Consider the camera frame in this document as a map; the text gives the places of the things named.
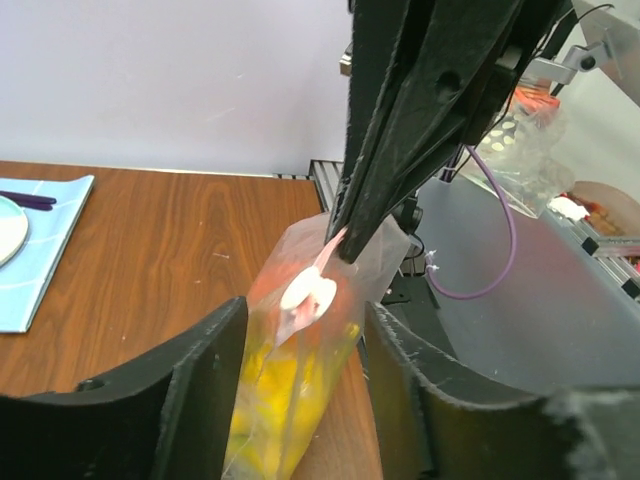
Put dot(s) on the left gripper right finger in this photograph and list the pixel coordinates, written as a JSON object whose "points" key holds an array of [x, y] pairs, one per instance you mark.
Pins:
{"points": [[438, 419]]}

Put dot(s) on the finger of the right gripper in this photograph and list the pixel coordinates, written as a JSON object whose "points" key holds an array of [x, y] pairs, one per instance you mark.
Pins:
{"points": [[385, 44], [469, 64]]}

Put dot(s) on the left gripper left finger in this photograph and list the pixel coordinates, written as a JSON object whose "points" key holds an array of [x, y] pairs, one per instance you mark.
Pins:
{"points": [[163, 415]]}

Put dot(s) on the clear zip top bag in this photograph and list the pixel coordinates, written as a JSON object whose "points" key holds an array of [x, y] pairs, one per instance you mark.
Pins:
{"points": [[306, 315]]}

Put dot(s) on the yellow fake fruit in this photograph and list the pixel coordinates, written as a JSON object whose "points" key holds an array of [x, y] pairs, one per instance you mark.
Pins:
{"points": [[282, 396]]}

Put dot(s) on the blue checkered placemat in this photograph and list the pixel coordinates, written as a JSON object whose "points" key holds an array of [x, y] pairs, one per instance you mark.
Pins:
{"points": [[26, 277]]}

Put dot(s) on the purple plastic knife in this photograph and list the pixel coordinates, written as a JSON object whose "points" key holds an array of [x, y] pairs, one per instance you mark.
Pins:
{"points": [[34, 205]]}

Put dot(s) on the cream and blue plate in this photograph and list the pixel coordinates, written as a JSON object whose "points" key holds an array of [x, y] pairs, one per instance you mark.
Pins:
{"points": [[14, 227]]}

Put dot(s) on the purple plastic spoon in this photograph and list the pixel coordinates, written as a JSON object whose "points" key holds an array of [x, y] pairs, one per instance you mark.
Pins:
{"points": [[23, 198]]}

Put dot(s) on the right aluminium rail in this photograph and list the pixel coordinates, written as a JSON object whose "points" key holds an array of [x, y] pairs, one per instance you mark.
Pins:
{"points": [[325, 174]]}

